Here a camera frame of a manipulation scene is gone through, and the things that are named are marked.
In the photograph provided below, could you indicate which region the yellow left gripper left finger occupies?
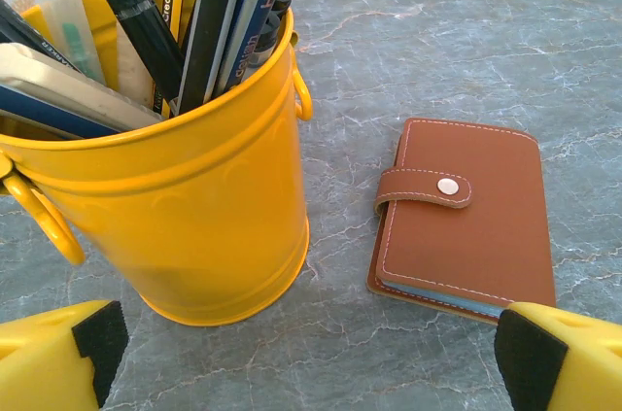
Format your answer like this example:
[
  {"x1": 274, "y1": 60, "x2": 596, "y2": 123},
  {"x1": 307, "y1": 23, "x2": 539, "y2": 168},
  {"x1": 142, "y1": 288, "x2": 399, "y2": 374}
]
[{"x1": 0, "y1": 299, "x2": 128, "y2": 411}]

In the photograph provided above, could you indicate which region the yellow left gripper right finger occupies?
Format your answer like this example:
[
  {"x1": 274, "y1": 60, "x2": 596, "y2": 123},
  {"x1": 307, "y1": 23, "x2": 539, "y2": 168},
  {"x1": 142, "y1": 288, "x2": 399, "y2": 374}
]
[{"x1": 494, "y1": 302, "x2": 622, "y2": 411}]

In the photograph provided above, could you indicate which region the brown leather card holder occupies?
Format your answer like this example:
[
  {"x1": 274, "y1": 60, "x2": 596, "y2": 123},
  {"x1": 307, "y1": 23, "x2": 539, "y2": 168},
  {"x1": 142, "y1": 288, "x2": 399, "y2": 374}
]
[{"x1": 366, "y1": 118, "x2": 558, "y2": 325}]

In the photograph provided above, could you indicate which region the yellow metal pencil bucket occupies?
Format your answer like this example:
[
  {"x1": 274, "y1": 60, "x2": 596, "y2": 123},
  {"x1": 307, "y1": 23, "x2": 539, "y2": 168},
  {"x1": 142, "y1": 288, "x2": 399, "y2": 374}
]
[{"x1": 0, "y1": 0, "x2": 315, "y2": 327}]

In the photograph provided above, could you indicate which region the dark blue flat stick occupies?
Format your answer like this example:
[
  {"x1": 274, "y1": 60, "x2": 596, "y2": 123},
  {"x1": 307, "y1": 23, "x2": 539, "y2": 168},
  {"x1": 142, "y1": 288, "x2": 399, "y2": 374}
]
[{"x1": 0, "y1": 84, "x2": 121, "y2": 140}]

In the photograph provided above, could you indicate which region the white flat eraser stick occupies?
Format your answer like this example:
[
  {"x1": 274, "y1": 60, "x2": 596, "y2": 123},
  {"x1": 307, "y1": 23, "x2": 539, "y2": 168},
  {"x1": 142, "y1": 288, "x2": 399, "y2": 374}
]
[{"x1": 0, "y1": 42, "x2": 165, "y2": 133}]

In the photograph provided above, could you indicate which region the wooden ruler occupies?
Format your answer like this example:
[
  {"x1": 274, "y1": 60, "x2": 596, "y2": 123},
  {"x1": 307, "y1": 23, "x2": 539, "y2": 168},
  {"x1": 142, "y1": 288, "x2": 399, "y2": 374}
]
[{"x1": 115, "y1": 0, "x2": 157, "y2": 110}]

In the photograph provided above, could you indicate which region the black marker pen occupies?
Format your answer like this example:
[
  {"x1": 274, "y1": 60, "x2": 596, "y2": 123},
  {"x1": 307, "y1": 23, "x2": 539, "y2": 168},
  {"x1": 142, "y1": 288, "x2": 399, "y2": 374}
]
[{"x1": 0, "y1": 0, "x2": 84, "y2": 73}]

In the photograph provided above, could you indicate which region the clear plastic tube green insert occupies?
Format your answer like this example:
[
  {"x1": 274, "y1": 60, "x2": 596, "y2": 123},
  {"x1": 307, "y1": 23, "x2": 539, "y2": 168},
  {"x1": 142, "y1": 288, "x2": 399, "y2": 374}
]
[{"x1": 31, "y1": 0, "x2": 107, "y2": 87}]

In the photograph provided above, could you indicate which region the black pencil with silver bands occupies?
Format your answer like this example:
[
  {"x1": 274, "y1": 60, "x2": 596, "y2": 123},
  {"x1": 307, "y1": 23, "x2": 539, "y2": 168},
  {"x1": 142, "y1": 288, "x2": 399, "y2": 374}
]
[{"x1": 79, "y1": 0, "x2": 186, "y2": 104}]

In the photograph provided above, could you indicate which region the plain black pencil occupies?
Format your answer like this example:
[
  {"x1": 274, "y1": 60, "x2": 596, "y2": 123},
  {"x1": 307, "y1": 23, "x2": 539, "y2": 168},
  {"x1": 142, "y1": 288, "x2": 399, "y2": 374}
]
[{"x1": 175, "y1": 0, "x2": 254, "y2": 116}]

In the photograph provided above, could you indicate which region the black ballpoint pen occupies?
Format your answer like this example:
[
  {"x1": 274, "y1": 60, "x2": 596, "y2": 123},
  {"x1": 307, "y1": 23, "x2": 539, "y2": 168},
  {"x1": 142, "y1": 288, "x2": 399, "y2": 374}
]
[{"x1": 245, "y1": 0, "x2": 303, "y2": 75}]

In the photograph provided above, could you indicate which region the blue HB pencil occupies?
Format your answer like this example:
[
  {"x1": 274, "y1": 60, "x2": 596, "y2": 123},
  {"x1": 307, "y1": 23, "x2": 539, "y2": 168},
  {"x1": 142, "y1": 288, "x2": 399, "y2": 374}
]
[{"x1": 213, "y1": 0, "x2": 298, "y2": 97}]

